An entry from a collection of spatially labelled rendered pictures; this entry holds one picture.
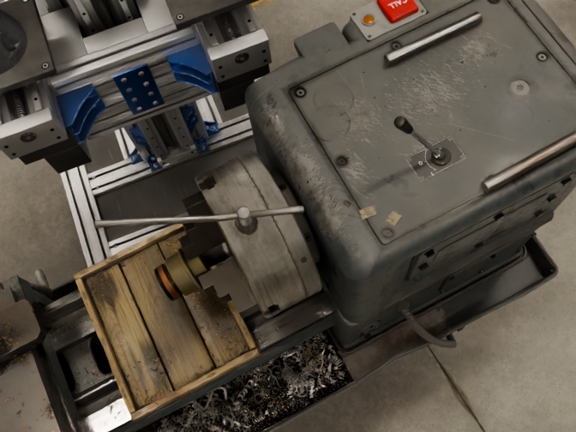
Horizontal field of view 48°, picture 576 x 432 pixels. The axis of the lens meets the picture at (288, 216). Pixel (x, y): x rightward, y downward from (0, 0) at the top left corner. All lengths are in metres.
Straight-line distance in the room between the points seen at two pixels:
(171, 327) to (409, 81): 0.73
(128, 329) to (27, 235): 1.26
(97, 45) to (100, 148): 0.93
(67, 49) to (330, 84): 0.67
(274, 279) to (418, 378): 1.24
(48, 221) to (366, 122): 1.73
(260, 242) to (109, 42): 0.68
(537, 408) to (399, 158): 1.42
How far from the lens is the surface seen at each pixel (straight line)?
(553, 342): 2.44
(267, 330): 1.45
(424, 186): 1.13
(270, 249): 1.13
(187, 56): 1.57
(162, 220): 1.05
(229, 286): 1.23
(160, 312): 1.48
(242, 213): 1.04
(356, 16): 1.31
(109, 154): 2.45
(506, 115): 1.22
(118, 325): 1.50
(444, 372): 2.33
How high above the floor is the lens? 2.28
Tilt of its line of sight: 69 degrees down
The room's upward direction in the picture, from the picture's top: 10 degrees counter-clockwise
